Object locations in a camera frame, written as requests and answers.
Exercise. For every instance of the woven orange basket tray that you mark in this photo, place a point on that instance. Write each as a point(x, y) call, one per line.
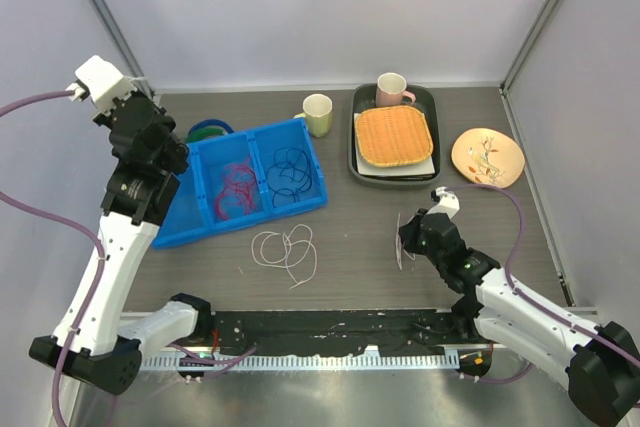
point(393, 136)

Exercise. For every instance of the dark grey serving tray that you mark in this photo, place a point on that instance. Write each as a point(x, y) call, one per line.
point(363, 99)

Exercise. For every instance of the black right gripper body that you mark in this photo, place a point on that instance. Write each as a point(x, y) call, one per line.
point(439, 262)

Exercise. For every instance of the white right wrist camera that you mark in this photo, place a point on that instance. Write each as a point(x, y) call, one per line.
point(445, 202)

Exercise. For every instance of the white slotted cable duct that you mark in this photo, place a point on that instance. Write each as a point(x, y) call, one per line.
point(370, 360)

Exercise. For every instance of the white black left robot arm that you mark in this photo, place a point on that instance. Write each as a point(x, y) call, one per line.
point(89, 345)

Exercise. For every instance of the light green ceramic mug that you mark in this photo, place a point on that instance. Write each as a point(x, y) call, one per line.
point(317, 110)

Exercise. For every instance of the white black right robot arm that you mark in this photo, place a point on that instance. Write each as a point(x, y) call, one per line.
point(598, 365)

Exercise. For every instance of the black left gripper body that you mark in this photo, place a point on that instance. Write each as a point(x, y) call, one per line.
point(180, 149)

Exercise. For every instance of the blue plastic compartment bin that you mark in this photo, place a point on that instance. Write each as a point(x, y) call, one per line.
point(244, 179)

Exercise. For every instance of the white square plate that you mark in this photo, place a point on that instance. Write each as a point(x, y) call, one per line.
point(424, 168)

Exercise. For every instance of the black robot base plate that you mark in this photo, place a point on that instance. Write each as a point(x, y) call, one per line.
point(336, 333)

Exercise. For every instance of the pink ceramic mug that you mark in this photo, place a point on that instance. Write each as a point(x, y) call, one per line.
point(392, 90)

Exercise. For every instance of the beige plate with bird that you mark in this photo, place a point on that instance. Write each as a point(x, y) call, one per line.
point(487, 156)

